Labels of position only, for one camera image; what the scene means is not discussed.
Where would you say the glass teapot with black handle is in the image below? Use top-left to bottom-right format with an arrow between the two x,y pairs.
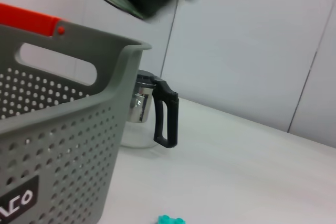
119,69 -> 180,149

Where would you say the grey perforated storage bin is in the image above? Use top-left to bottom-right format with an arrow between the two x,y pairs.
0,23 -> 153,224

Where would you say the teal building brick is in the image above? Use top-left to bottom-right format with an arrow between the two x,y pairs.
156,215 -> 186,224

